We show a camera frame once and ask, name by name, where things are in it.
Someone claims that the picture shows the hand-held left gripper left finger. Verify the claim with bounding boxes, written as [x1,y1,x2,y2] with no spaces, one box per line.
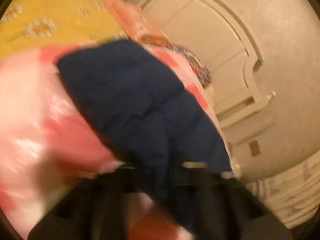
[27,164,142,240]

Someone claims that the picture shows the yellow daisy print quilt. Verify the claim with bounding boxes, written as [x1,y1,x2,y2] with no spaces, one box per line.
[0,0,128,60]

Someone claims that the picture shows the white bed headboard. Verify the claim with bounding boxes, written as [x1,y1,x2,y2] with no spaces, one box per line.
[125,0,277,160]

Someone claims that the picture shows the brown wall plate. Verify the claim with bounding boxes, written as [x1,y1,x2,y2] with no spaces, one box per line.
[249,140,261,157]

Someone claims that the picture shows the printed pale curtain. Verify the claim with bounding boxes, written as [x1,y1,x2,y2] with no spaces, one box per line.
[246,152,320,229]

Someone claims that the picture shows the beige pillow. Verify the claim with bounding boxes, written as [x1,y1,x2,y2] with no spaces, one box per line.
[205,84,216,102]

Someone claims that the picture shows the round patterned cushion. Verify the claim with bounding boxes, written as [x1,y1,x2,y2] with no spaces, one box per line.
[165,42,213,88]

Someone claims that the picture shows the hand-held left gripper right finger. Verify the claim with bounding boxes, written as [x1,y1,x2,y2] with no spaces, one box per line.
[172,162,293,240]

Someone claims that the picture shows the pink checked plastic sheet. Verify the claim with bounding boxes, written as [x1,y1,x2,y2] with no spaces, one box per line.
[0,40,240,240]

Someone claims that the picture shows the navy blue garment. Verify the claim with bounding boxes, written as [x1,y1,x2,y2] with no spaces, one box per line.
[56,40,233,234]

